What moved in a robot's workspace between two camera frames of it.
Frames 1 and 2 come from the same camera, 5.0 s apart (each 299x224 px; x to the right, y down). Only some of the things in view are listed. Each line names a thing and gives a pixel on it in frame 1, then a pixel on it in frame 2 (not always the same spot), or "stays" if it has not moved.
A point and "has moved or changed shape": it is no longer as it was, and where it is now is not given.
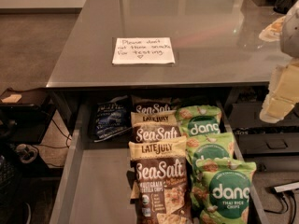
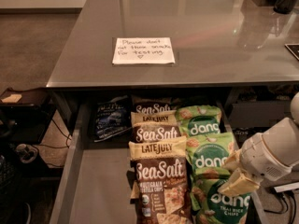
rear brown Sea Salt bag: [149, 105] stays
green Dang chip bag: [221, 189] has moved or changed shape
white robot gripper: [291, 36] to [261, 160]
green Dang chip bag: [198, 120] stays
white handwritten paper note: [143, 50] stays
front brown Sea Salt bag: [159, 185] stays
